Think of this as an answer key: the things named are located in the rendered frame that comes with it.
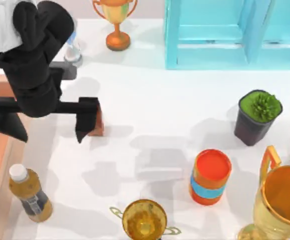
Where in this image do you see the yellow bottle with white cap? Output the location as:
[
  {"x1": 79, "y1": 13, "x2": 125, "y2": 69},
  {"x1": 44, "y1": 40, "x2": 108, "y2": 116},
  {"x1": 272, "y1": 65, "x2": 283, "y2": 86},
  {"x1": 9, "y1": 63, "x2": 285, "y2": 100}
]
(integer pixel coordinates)
[{"x1": 8, "y1": 163, "x2": 54, "y2": 223}]

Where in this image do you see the light blue rack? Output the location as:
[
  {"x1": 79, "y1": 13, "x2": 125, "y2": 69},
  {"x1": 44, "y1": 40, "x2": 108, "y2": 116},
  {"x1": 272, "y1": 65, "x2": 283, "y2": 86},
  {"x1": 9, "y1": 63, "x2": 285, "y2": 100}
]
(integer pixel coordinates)
[{"x1": 164, "y1": 0, "x2": 290, "y2": 71}]

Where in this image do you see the clear bottle with blue label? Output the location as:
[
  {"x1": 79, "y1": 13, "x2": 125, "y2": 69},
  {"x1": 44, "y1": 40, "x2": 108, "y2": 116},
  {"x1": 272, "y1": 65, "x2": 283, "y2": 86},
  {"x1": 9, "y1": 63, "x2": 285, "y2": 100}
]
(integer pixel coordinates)
[{"x1": 63, "y1": 31, "x2": 83, "y2": 66}]

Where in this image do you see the small gold trophy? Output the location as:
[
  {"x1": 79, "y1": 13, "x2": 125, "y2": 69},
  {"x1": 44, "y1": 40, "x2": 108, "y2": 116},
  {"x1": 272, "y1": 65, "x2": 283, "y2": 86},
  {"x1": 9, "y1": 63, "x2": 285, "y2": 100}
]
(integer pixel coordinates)
[{"x1": 109, "y1": 198, "x2": 182, "y2": 240}]

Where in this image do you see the large gold trophy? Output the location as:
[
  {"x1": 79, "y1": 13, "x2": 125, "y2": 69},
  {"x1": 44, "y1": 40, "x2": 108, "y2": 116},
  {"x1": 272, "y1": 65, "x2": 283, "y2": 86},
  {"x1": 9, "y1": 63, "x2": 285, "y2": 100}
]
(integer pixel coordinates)
[{"x1": 237, "y1": 145, "x2": 290, "y2": 240}]

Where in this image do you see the orange can with blue band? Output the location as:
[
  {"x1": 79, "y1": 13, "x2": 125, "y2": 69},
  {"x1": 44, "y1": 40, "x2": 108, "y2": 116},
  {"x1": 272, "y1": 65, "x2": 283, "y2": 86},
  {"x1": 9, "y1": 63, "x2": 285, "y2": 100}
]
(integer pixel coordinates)
[{"x1": 188, "y1": 148, "x2": 233, "y2": 207}]

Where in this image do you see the black pot with green plant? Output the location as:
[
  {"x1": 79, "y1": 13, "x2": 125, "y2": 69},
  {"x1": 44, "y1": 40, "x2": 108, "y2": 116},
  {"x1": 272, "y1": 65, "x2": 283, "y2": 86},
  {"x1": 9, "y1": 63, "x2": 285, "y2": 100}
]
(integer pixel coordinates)
[{"x1": 234, "y1": 89, "x2": 284, "y2": 147}]

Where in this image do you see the copper trophy with round base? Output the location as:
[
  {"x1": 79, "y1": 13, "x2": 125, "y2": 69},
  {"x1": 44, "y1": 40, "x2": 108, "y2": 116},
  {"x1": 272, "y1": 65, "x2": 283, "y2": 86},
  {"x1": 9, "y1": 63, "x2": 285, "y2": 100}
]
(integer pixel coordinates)
[{"x1": 92, "y1": 0, "x2": 138, "y2": 52}]

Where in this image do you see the brown wooden block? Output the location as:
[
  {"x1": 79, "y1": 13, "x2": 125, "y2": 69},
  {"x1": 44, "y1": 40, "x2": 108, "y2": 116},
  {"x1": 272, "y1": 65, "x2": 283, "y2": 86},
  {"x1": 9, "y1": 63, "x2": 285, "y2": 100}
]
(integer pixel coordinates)
[{"x1": 87, "y1": 103, "x2": 106, "y2": 138}]

